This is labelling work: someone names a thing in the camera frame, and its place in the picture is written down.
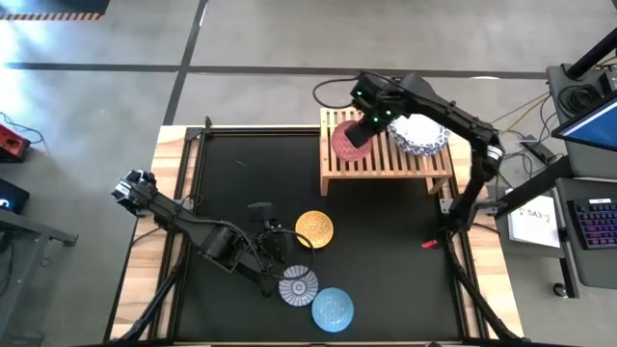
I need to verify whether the black cable loop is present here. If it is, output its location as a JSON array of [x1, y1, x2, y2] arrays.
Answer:
[[311, 75, 362, 110]]

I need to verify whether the black power strip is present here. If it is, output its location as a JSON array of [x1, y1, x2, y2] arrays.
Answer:
[[518, 139, 546, 163]]

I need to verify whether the wooden slatted shelf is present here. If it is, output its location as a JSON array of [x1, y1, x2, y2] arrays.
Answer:
[[319, 106, 455, 198]]

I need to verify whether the red white zigzag-pattern bowl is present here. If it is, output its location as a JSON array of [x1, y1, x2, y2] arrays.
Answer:
[[331, 120, 375, 163]]

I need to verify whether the grey metal desk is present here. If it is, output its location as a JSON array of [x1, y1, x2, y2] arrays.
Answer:
[[0, 206, 81, 347]]

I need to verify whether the black electronic box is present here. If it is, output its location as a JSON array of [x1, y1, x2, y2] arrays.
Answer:
[[0, 177, 31, 216]]

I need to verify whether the blue diamond-pattern bowl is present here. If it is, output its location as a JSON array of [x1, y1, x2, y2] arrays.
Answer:
[[310, 286, 356, 334]]

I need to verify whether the orange white quatrefoil-pattern bowl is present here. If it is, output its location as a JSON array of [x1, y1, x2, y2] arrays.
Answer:
[[294, 209, 335, 250]]

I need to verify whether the coiled black cable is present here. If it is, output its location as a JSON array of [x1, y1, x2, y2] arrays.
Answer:
[[557, 84, 604, 117]]

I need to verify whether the blue white leaf-pattern plate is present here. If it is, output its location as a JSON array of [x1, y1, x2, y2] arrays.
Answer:
[[389, 114, 452, 151], [388, 125, 449, 155], [390, 132, 447, 158]]

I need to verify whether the black table mat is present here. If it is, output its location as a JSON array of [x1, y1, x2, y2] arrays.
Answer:
[[175, 132, 467, 343]]

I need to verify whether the blue lit monitor screen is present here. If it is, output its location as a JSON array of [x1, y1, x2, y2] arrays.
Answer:
[[551, 93, 617, 153]]

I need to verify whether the hazard-striped black mat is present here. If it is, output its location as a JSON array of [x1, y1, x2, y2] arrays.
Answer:
[[0, 0, 111, 21]]

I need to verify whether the black pole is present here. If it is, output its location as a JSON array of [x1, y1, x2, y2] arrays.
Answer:
[[566, 26, 617, 81]]

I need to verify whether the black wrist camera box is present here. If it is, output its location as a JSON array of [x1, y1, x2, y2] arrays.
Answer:
[[247, 201, 277, 224]]

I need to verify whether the backlit computer keyboard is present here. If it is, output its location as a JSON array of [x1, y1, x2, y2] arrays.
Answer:
[[566, 196, 617, 251]]

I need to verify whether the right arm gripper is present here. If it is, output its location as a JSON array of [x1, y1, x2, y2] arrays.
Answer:
[[345, 71, 406, 147]]

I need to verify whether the grey workstation cart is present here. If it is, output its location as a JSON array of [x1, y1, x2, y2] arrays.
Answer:
[[494, 62, 617, 300]]

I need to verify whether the red case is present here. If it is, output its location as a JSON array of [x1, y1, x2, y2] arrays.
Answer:
[[0, 122, 33, 164]]

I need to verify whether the white paper sign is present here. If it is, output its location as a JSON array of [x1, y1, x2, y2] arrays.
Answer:
[[505, 190, 563, 250]]

